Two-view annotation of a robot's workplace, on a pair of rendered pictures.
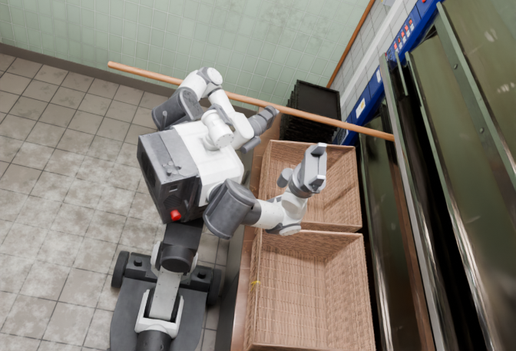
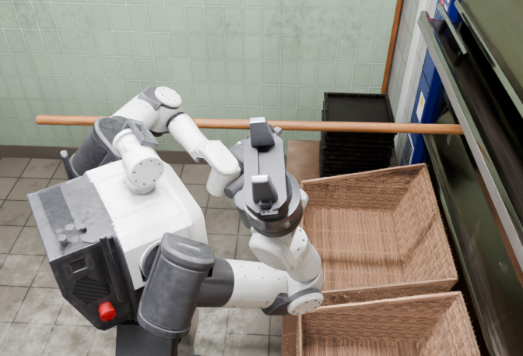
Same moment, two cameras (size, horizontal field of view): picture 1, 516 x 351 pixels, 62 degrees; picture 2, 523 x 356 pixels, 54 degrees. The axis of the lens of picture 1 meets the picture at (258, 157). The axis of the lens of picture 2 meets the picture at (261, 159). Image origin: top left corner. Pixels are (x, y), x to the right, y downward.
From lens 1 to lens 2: 0.50 m
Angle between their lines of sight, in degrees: 13
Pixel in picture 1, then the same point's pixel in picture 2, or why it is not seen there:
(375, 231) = (479, 282)
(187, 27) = (181, 68)
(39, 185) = (25, 307)
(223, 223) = (160, 309)
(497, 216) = not seen: outside the picture
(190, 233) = (156, 338)
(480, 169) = not seen: outside the picture
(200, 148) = (124, 195)
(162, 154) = (58, 216)
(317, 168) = (269, 170)
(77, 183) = not seen: hidden behind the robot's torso
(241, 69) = (262, 105)
